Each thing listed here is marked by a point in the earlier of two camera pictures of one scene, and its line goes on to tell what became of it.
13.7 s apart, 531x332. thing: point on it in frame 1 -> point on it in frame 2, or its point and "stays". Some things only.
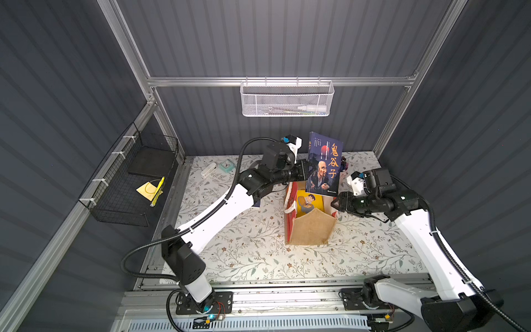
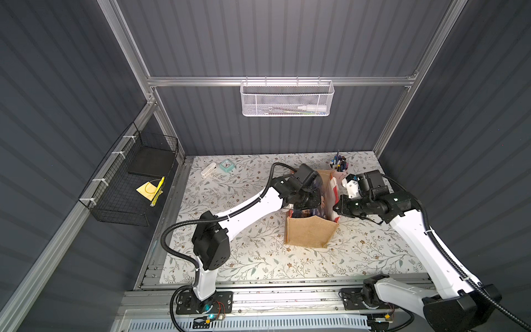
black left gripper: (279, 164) -> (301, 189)
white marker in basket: (313, 108) stays
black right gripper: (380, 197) stays
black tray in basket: (152, 162) stays
